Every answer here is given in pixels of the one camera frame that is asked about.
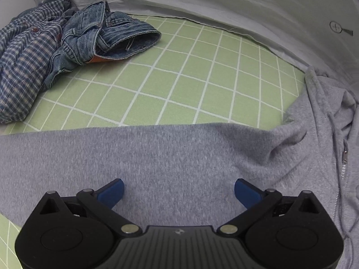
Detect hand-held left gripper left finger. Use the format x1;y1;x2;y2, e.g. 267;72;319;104
36;178;141;235

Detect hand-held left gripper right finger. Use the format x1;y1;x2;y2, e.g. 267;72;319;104
217;178;327;235

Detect grey zip hoodie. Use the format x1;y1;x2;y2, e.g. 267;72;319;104
0;66;359;269

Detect green grid cutting mat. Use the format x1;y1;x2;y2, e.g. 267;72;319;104
0;13;307;269

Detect blue denim jeans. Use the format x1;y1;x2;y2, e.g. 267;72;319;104
42;0;162;91

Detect blue checked shirt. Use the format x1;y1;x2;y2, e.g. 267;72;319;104
0;0;74;124

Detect white printed cloth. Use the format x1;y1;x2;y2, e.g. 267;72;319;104
21;0;359;96

